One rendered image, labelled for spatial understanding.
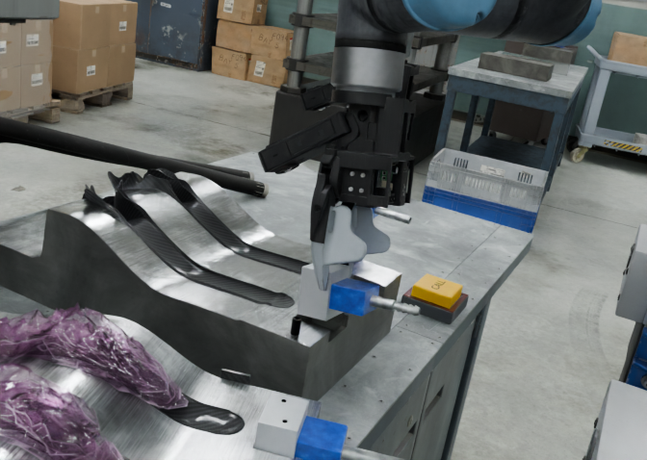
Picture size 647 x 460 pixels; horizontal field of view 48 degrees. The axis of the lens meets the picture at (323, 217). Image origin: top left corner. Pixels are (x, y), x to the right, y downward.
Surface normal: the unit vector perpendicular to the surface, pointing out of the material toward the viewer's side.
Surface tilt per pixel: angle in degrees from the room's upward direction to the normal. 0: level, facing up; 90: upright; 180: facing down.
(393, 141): 82
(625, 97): 90
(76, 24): 90
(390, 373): 0
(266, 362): 90
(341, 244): 71
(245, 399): 0
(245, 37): 88
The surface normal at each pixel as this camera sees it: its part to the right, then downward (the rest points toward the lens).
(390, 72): 0.61, 0.18
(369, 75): 0.04, 0.15
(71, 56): -0.25, 0.28
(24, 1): 0.88, 0.28
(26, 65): 0.95, 0.10
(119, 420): 0.60, -0.72
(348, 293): -0.44, 0.09
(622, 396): 0.15, -0.93
